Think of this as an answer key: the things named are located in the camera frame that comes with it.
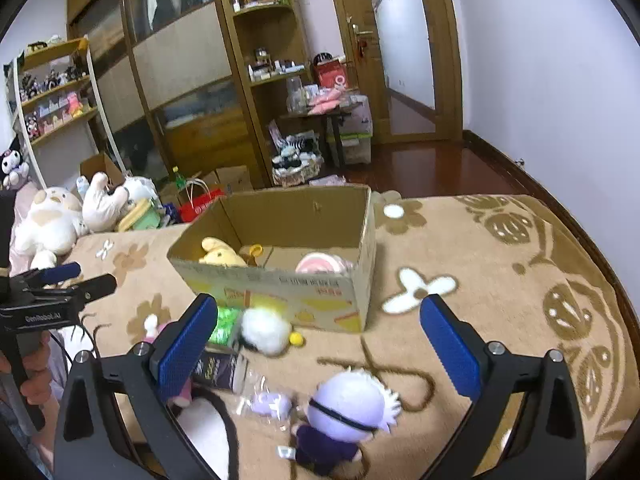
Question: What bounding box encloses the pink bear plush toy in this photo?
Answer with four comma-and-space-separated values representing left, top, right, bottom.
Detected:
143, 314, 194, 408

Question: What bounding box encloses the yellow dog plush toy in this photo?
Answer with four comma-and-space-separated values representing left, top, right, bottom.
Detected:
198, 237, 264, 268

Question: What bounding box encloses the white-haired blindfolded plush doll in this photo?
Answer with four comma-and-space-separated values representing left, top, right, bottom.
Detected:
292, 368, 402, 477

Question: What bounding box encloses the pink white round plush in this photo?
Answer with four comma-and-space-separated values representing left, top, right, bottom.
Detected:
295, 252, 352, 274

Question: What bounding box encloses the person's left hand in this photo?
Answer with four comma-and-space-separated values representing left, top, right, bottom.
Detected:
20, 332, 52, 406

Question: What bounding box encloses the large white plush toy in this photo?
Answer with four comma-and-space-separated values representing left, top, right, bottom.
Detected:
14, 186, 89, 270

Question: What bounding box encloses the white bunny plush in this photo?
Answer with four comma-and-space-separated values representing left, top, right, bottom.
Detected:
82, 171, 129, 233

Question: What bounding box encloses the green yellow plush toy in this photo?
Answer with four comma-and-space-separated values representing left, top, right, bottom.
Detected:
117, 198, 162, 232

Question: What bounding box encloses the black white kuromi plush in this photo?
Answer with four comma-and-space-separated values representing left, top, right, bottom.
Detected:
1, 136, 29, 191

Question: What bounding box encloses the black white plush ear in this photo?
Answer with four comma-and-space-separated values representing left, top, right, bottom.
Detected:
177, 388, 239, 479

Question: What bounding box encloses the open cardboard box on floor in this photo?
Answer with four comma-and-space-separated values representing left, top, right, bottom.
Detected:
79, 152, 125, 186

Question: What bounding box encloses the green bottle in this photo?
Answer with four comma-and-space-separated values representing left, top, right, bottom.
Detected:
172, 166, 188, 191

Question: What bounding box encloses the green tissue pack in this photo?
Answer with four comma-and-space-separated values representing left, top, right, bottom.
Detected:
208, 307, 243, 350

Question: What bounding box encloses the black packaged face item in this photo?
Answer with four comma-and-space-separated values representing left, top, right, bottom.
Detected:
192, 349, 248, 394

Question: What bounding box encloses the red paper shopping bag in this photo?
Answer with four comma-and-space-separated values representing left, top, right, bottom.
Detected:
178, 179, 224, 223

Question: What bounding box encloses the beige floral blanket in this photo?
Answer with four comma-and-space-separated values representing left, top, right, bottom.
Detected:
38, 186, 639, 479

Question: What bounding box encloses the white fluffy pompom toy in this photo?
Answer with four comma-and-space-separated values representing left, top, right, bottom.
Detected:
241, 308, 306, 358

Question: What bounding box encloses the wicker basket with items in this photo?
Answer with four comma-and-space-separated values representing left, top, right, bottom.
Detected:
272, 153, 324, 188

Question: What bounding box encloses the wooden wardrobe cabinet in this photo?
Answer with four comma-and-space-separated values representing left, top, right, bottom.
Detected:
67, 0, 309, 188

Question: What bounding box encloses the small black side table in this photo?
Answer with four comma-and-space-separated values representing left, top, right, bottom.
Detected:
279, 103, 359, 168

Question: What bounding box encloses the clear plastic storage bin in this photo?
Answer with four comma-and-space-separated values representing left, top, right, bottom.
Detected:
329, 94, 373, 165

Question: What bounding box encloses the red gift bag on table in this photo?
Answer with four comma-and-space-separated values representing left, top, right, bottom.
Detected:
314, 58, 349, 89

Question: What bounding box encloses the wooden door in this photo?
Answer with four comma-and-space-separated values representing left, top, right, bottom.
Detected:
333, 0, 390, 144

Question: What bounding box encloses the wooden wall shelf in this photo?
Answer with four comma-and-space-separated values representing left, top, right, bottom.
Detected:
2, 36, 127, 188

